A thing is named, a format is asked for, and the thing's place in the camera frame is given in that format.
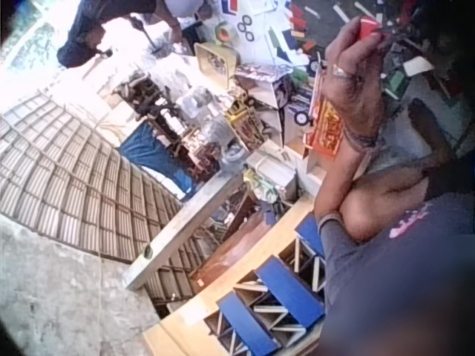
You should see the person's left hand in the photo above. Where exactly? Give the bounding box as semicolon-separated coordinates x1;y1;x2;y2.
321;16;393;139

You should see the red building brick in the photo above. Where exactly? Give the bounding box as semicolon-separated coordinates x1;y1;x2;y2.
356;16;381;40

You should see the white toy truck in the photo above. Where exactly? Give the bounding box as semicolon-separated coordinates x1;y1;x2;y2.
292;51;329;128

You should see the heap of loose building bricks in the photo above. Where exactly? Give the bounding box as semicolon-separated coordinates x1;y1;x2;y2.
289;0;475;102

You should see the white printed sticker sheet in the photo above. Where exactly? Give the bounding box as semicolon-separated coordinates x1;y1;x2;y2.
207;0;324;68

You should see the orange printed box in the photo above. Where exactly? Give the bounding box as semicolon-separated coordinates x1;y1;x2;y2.
303;99;347;159

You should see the white cardboard box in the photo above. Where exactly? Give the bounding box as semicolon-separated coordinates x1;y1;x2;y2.
255;76;295;111

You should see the green tape roll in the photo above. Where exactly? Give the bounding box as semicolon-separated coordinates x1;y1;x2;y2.
213;21;238;45

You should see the yellow toy vehicle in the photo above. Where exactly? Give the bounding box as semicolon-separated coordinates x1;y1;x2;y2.
223;92;267;150

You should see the beige plastic crate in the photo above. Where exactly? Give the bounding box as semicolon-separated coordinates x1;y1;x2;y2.
194;42;240;89

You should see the white plastic container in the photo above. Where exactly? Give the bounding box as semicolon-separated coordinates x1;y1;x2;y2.
246;151;298;194

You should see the grey round lid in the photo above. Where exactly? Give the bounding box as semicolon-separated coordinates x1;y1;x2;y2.
221;143;250;168

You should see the yellow green toy figure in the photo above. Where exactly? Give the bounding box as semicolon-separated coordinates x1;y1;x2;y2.
242;168;280;204

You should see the blue topped wooden stool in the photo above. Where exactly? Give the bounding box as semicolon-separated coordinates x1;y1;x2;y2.
234;254;327;337
278;214;328;294
203;290;280;356

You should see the blue cloth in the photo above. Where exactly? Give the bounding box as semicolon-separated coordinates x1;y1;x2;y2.
118;123;195;198

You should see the aluminium spirit level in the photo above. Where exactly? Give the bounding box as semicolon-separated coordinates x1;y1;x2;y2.
122;171;246;292

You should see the light wooden board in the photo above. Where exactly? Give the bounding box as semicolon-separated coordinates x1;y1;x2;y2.
142;192;328;356

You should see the ribbed metal grating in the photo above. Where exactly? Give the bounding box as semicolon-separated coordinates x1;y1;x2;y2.
0;92;209;309

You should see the dark thread bracelet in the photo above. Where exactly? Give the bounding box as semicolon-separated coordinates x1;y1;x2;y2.
341;124;380;154

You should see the dark handled tool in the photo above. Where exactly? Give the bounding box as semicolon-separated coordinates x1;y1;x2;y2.
129;16;166;57

